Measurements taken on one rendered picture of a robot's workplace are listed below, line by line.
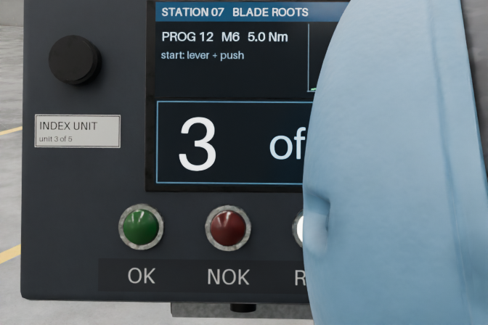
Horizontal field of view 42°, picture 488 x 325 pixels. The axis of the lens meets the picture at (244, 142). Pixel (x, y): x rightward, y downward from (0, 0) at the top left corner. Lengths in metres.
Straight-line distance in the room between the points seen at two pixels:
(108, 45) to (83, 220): 0.10
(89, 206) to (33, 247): 0.04
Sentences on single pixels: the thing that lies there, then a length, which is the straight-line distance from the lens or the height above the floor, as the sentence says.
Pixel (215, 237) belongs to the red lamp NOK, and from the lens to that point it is 0.36.
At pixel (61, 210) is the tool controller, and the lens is 0.39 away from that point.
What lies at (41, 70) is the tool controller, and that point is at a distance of 0.39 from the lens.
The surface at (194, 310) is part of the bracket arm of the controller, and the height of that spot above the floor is 1.03.
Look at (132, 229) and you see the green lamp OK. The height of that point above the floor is 1.12.
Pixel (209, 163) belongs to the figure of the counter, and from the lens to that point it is 0.37.
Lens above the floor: 1.25
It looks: 14 degrees down
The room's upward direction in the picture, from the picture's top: straight up
